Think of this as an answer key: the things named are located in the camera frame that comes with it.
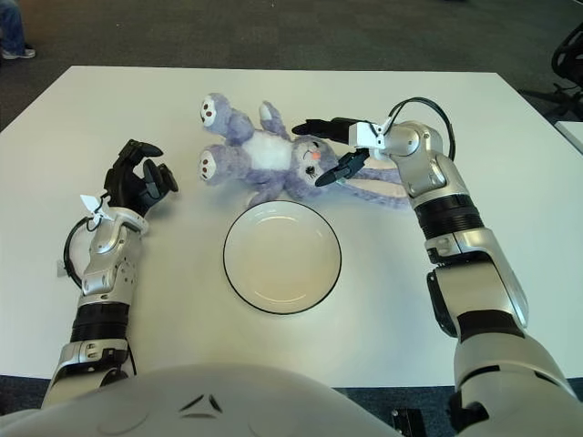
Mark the white neighbouring table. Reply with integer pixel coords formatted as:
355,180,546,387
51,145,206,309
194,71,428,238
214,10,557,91
556,120,583,156

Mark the black office chair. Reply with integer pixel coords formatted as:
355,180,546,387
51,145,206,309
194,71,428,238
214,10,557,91
521,34,583,117

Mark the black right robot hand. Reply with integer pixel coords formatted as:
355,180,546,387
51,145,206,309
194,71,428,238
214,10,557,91
291,117,371,188

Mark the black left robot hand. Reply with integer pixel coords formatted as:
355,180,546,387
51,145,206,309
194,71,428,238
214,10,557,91
103,139,179,219

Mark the white wrist tag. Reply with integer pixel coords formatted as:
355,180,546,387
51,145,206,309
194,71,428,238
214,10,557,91
79,193,122,224
348,120,388,150

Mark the black bracket below table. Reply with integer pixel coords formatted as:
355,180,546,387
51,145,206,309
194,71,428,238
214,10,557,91
391,408,424,437

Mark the white left wrist tag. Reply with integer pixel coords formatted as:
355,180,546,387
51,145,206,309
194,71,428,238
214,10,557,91
79,193,122,224

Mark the white right wrist tag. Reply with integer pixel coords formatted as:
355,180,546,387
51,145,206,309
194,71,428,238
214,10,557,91
348,120,388,150

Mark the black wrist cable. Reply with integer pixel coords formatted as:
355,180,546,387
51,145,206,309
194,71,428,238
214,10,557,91
386,96,456,160
63,217,99,290

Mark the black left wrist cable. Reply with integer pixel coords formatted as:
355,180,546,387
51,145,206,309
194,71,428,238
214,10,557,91
63,217,99,290

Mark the purple plush bunny doll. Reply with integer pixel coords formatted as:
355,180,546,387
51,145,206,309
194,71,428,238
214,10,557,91
198,93,414,210

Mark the person leg in jeans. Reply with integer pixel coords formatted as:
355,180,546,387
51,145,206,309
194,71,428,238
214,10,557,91
0,0,26,51

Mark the grey robot torso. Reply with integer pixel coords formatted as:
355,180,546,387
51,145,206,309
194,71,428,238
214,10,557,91
0,363,404,437

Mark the white plate with black rim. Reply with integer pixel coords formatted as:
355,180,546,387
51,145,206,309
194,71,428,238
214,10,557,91
222,201,343,316

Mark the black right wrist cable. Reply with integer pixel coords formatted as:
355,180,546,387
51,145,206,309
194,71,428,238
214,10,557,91
386,96,456,160

